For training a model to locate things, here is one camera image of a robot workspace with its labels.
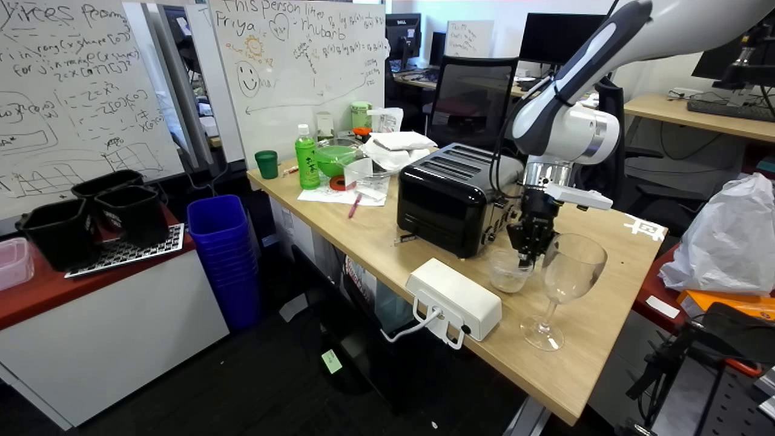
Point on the black four-slot toaster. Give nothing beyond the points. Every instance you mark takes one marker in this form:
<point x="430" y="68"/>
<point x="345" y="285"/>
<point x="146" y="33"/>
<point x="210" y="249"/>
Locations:
<point x="450" y="198"/>

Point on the red pen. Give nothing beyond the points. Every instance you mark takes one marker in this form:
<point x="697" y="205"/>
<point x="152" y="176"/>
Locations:
<point x="354" y="208"/>

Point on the white cabinet red top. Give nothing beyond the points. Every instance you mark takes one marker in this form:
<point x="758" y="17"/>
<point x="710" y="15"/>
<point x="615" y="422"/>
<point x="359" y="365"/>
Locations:
<point x="112" y="341"/>

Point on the wooden office desk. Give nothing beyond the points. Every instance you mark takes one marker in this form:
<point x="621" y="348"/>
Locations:
<point x="703" y="117"/>

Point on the black mesh office chair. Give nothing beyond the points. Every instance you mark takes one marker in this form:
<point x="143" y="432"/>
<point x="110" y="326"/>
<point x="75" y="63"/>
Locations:
<point x="471" y="101"/>

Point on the clear wine glass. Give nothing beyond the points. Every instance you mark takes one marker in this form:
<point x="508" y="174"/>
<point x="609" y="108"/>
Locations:
<point x="569" y="275"/>

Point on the white styrofoam tray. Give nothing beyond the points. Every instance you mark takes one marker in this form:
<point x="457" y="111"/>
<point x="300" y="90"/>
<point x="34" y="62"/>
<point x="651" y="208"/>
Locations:
<point x="394" y="146"/>

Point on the white label tag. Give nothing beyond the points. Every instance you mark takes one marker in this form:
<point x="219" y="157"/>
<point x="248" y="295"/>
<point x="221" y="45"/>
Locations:
<point x="662" y="309"/>

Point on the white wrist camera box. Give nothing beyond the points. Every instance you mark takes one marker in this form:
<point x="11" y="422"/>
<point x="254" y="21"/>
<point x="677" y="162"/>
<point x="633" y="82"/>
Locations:
<point x="569" y="196"/>

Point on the white rectangular box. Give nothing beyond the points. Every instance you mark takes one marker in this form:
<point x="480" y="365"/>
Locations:
<point x="454" y="302"/>

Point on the dark green cup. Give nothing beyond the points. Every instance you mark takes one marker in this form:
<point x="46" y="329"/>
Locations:
<point x="267" y="165"/>

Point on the white plastic bag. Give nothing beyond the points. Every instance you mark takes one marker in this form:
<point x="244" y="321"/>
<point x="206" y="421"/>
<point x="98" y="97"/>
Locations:
<point x="727" y="239"/>

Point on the white marker sticker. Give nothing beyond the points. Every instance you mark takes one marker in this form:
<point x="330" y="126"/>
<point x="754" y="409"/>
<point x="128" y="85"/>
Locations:
<point x="645" y="228"/>

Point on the red side table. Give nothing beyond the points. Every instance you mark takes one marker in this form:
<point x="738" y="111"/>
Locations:
<point x="656" y="283"/>

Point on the white perforated tray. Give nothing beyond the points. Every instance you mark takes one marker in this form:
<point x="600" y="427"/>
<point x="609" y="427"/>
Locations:
<point x="134" y="254"/>

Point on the black plastic pot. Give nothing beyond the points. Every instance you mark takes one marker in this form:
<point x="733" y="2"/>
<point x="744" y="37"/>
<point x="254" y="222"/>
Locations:
<point x="135" y="214"/>
<point x="58" y="234"/>
<point x="105" y="182"/>

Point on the pink plastic container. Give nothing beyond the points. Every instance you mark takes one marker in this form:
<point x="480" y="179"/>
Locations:
<point x="15" y="262"/>

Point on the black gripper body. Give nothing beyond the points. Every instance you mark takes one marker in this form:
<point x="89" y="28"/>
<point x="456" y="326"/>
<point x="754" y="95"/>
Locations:
<point x="532" y="214"/>

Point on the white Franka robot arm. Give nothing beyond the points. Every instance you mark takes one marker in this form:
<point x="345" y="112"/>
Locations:
<point x="631" y="56"/>

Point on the whiteboard with dense writing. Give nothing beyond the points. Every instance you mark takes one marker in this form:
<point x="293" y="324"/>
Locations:
<point x="74" y="97"/>

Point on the green plastic bottle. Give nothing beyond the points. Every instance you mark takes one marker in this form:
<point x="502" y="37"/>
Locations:
<point x="305" y="162"/>

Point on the white paper sheet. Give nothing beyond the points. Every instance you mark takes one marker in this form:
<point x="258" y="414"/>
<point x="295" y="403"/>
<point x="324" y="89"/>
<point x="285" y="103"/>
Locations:
<point x="340" y="198"/>

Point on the blue bin stack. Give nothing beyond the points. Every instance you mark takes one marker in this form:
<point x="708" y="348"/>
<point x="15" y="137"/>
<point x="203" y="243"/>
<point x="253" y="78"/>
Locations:
<point x="222" y="257"/>

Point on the orange flat object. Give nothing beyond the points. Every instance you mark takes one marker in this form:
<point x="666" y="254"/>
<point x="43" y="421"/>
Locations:
<point x="729" y="303"/>

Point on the black computer monitor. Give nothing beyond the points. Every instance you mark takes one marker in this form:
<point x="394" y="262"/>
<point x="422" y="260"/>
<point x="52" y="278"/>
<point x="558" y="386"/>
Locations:
<point x="402" y="37"/>
<point x="548" y="37"/>

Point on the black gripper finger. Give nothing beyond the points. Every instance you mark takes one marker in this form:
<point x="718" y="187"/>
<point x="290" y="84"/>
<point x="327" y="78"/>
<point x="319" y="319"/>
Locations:
<point x="522" y="245"/>
<point x="542" y="249"/>

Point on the whiteboard with smiley face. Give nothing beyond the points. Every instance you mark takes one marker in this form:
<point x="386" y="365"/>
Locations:
<point x="305" y="73"/>

